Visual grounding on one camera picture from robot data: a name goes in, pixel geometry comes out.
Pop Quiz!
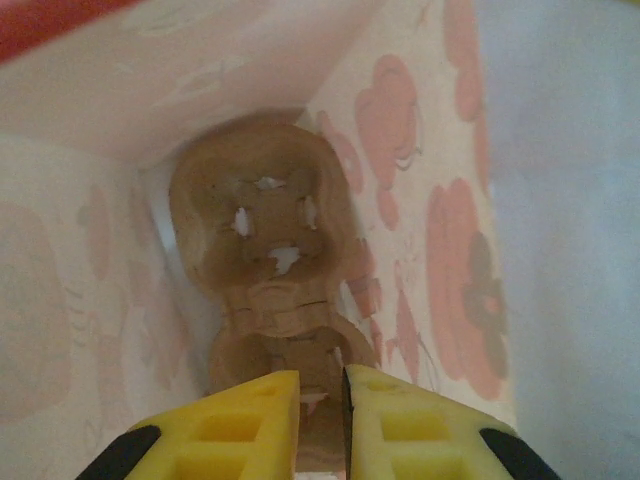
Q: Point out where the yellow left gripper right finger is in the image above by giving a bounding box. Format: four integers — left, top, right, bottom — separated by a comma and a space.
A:
342, 363, 561, 480

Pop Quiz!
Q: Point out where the red white paper bag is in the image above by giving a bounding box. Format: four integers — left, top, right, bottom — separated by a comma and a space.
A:
0, 0, 519, 480

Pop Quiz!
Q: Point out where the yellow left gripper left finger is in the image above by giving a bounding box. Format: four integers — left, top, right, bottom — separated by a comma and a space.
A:
74, 369, 301, 480

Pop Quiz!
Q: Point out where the brown pulp cup carrier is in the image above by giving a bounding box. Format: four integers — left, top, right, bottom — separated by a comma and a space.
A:
167, 112, 386, 480

